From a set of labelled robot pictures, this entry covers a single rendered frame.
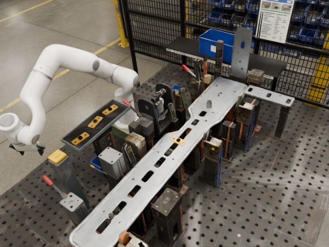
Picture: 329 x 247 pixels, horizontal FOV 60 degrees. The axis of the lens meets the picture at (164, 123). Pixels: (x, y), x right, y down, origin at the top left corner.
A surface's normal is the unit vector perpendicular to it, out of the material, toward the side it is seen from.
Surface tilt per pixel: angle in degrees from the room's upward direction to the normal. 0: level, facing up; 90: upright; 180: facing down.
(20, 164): 0
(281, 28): 90
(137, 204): 0
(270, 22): 90
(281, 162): 0
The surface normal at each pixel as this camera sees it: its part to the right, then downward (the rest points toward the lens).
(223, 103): -0.07, -0.74
